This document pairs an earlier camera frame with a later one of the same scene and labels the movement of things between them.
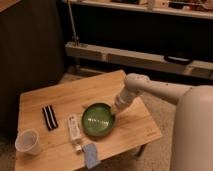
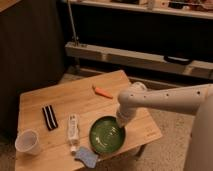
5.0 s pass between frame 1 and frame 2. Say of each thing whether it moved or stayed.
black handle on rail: stayed
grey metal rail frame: stayed
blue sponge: moved
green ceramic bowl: moved
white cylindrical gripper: moved
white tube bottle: moved
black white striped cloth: stayed
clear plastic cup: stayed
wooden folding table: stayed
